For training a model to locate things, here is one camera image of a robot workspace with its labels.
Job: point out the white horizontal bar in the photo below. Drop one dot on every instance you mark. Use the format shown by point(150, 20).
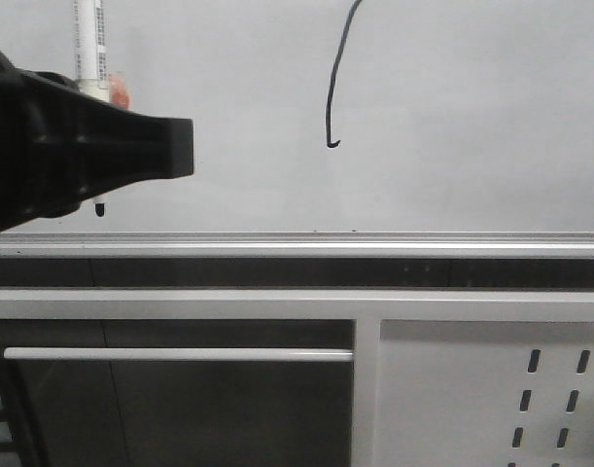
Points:
point(179, 354)

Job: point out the white whiteboard marker pen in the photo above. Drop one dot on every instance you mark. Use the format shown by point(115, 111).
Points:
point(90, 49)

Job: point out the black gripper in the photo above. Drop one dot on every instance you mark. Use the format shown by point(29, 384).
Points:
point(60, 147)

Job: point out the red round magnet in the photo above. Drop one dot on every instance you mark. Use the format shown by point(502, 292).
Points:
point(119, 94)

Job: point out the black rack at lower left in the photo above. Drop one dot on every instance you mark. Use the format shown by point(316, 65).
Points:
point(17, 444)

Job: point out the white metal stand frame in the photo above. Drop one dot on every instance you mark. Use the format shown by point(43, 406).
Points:
point(367, 308)

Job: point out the white perforated metal panel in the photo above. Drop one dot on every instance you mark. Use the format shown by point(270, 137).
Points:
point(485, 394)

